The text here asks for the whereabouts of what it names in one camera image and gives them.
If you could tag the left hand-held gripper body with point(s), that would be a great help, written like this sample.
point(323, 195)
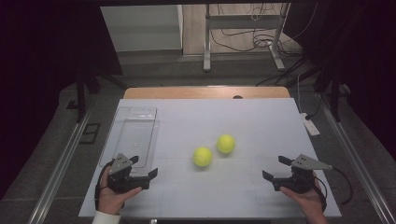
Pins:
point(120, 180)

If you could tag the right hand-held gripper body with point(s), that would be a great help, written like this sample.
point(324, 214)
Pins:
point(299, 182)

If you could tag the clear plastic container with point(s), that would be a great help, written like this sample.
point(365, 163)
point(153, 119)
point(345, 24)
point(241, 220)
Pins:
point(137, 133)

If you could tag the yellow tennis ball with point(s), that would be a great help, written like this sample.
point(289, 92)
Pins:
point(226, 143)
point(202, 156)

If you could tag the person's right hand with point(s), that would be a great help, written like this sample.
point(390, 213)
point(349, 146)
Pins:
point(306, 202)

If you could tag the person's left hand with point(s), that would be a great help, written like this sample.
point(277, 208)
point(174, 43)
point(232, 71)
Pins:
point(112, 200)

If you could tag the white power strip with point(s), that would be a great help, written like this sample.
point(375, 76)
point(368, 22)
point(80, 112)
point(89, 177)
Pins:
point(310, 125)

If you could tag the white foam board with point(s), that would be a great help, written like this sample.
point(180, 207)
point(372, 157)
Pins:
point(218, 193)

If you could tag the black metal stand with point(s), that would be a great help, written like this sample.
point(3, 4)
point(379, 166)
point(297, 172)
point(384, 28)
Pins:
point(334, 99)
point(81, 96)

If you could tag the dark curtain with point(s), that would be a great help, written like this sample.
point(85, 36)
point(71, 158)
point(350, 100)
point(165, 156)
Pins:
point(367, 62)
point(37, 77)

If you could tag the white cabinet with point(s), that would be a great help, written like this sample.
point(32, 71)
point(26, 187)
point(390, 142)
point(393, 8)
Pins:
point(141, 28)

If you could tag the aluminium floor rail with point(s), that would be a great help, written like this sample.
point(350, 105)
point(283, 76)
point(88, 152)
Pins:
point(59, 168)
point(358, 161)

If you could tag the white metal desk frame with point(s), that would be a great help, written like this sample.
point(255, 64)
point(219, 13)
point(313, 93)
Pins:
point(207, 46)

